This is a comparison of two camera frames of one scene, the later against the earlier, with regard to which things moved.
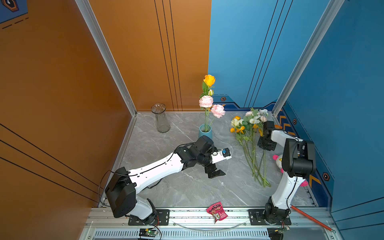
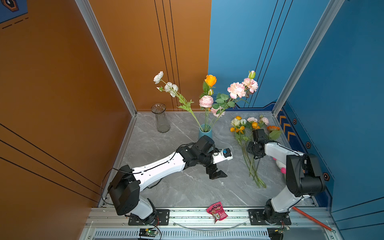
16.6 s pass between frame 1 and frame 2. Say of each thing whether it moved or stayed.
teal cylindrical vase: stayed
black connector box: stayed
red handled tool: stayed
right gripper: moved
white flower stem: moved
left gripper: stayed
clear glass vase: stayed
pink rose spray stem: moved
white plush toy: stayed
